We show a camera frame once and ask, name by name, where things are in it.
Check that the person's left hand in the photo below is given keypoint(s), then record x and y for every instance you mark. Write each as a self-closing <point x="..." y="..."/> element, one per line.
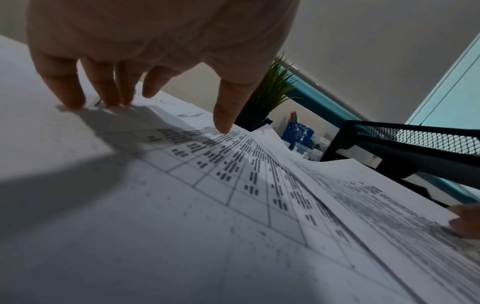
<point x="168" y="29"/>

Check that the clear plastic lidded box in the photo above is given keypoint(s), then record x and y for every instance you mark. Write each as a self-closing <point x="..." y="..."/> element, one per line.
<point x="305" y="151"/>

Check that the blue pen holder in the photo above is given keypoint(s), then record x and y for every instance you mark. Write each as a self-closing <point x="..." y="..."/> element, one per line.
<point x="298" y="133"/>

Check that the potted green plant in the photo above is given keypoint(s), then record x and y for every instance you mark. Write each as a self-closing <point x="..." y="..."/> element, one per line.
<point x="270" y="89"/>

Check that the person's right hand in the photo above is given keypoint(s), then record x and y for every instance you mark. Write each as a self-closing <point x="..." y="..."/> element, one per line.
<point x="470" y="219"/>

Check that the wide grey roller blind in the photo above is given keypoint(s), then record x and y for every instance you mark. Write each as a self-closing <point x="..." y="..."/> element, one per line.
<point x="375" y="44"/>

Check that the pile of papers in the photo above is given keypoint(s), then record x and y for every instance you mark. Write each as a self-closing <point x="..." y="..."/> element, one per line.
<point x="150" y="222"/>

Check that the black mesh paper tray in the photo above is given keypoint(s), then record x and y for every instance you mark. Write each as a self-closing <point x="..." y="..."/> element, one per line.
<point x="412" y="136"/>

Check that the red pen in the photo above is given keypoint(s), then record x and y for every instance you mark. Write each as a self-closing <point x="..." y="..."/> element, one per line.
<point x="293" y="116"/>

